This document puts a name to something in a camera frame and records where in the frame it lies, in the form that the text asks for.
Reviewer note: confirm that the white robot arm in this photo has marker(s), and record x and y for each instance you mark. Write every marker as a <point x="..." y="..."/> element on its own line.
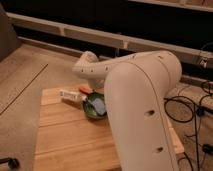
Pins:
<point x="134" y="89"/>

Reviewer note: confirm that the red and white packet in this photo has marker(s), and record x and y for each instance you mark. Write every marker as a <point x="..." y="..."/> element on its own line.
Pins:
<point x="85" y="90"/>

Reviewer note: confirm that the white wall shelf rail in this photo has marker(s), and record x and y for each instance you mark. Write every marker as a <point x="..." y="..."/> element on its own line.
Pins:
<point x="186" y="55"/>

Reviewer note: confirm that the white box with label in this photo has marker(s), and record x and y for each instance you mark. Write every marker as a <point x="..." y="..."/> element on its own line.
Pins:
<point x="70" y="95"/>

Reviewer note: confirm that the green ceramic bowl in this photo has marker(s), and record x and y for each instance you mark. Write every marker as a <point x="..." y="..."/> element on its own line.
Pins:
<point x="88" y="107"/>

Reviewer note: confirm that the blue sponge in bowl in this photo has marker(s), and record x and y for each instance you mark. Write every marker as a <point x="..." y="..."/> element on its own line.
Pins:
<point x="99" y="106"/>

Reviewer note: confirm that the wooden table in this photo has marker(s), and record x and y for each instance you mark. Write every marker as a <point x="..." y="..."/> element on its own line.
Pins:
<point x="68" y="141"/>

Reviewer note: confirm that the black chair caster wheel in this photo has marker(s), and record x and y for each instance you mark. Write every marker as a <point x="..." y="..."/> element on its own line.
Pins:
<point x="13" y="163"/>

